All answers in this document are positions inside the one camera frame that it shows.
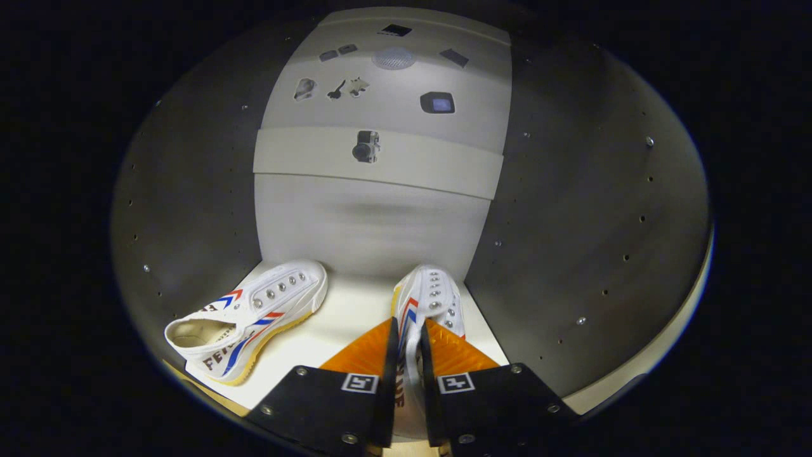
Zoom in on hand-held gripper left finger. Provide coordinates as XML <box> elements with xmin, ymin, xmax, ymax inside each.
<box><xmin>246</xmin><ymin>317</ymin><xmax>400</xmax><ymax>457</ymax></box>

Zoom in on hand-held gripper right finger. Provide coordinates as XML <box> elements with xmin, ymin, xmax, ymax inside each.
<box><xmin>420</xmin><ymin>317</ymin><xmax>581</xmax><ymax>457</ymax></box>

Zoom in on white striped canvas shoe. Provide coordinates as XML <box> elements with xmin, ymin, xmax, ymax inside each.
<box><xmin>164</xmin><ymin>259</ymin><xmax>329</xmax><ymax>386</ymax></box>
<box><xmin>390</xmin><ymin>265</ymin><xmax>467</xmax><ymax>442</ymax></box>

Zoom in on dark grey shoe cabinet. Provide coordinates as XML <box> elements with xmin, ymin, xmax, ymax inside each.
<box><xmin>111</xmin><ymin>6</ymin><xmax>714</xmax><ymax>420</ymax></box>

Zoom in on white cabinet shelf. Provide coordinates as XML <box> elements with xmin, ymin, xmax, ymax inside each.
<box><xmin>184</xmin><ymin>260</ymin><xmax>508</xmax><ymax>410</ymax></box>

